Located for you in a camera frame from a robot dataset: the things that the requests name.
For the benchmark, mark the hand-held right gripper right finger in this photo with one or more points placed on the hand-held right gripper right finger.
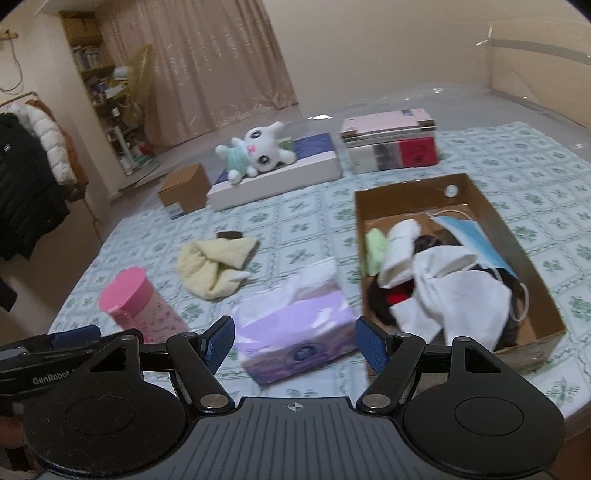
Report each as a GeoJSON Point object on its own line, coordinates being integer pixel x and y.
{"type": "Point", "coordinates": [371, 344]}

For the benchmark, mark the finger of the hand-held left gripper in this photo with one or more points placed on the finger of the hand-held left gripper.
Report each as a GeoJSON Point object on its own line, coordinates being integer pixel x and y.
{"type": "Point", "coordinates": [76, 334]}

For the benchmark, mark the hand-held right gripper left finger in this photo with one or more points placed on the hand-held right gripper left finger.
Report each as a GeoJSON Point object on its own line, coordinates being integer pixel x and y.
{"type": "Point", "coordinates": [217, 344]}

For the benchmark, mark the red cloth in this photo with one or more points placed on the red cloth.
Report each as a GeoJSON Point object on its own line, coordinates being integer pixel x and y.
{"type": "Point", "coordinates": [399, 295]}

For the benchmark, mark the yellow towel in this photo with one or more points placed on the yellow towel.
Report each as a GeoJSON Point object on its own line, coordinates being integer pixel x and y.
{"type": "Point", "coordinates": [207, 267]}

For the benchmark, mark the purple tissue pack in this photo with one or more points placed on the purple tissue pack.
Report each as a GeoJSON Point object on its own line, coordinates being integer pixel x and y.
{"type": "Point", "coordinates": [295, 323]}

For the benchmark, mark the small white towel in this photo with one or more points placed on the small white towel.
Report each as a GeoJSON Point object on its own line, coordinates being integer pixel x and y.
{"type": "Point", "coordinates": [399, 254]}

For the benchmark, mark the light green cloth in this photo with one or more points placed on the light green cloth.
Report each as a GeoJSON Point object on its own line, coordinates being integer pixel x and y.
{"type": "Point", "coordinates": [376, 249]}

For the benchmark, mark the white cloth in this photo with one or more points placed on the white cloth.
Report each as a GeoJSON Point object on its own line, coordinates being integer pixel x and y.
{"type": "Point", "coordinates": [452, 290]}

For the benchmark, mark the blue face mask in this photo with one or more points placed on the blue face mask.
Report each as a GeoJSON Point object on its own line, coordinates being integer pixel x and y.
{"type": "Point", "coordinates": [471, 235]}

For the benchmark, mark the pink tumbler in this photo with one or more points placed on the pink tumbler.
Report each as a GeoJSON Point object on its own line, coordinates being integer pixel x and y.
{"type": "Point", "coordinates": [138, 300]}

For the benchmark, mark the beige cardboard carton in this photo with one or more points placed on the beige cardboard carton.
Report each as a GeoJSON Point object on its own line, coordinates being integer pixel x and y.
{"type": "Point", "coordinates": [83, 230]}

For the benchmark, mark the dark brown cloth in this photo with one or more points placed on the dark brown cloth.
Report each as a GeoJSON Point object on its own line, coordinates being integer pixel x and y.
{"type": "Point", "coordinates": [230, 235]}

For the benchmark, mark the floral printed sheet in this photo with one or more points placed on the floral printed sheet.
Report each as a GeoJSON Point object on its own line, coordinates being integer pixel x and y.
{"type": "Point", "coordinates": [300, 217]}

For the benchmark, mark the black puffer jacket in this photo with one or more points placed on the black puffer jacket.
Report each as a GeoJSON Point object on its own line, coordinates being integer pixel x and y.
{"type": "Point", "coordinates": [27, 184]}

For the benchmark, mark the small closed cardboard box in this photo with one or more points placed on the small closed cardboard box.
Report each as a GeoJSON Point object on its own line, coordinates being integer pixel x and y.
{"type": "Point", "coordinates": [184, 184]}

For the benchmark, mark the brown jacket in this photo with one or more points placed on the brown jacket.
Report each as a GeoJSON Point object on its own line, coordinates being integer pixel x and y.
{"type": "Point", "coordinates": [76, 159]}

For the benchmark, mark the flat blue and white box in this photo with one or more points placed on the flat blue and white box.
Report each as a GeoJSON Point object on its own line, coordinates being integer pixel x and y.
{"type": "Point", "coordinates": [286, 180]}

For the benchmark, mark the pink topped book box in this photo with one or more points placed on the pink topped book box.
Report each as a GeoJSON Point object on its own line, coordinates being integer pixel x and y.
{"type": "Point", "coordinates": [392, 154]}

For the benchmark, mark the white puffer jacket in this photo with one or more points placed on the white puffer jacket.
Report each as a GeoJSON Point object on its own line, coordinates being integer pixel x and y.
{"type": "Point", "coordinates": [51, 143]}

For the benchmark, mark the white plush bunny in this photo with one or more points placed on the white plush bunny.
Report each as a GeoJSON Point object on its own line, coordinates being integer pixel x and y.
{"type": "Point", "coordinates": [258, 147]}

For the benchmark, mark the pink book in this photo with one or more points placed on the pink book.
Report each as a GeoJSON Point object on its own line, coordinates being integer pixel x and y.
{"type": "Point", "coordinates": [383, 119]}

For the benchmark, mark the cluttered bookshelf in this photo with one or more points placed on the cluttered bookshelf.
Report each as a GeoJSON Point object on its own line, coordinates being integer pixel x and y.
{"type": "Point", "coordinates": [87, 55]}

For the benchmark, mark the beige curtain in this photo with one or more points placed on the beige curtain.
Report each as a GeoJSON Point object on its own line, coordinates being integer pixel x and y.
{"type": "Point", "coordinates": [207, 60]}

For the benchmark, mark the wooden clothes rail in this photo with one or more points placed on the wooden clothes rail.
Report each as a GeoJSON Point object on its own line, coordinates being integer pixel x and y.
{"type": "Point", "coordinates": [18, 99]}

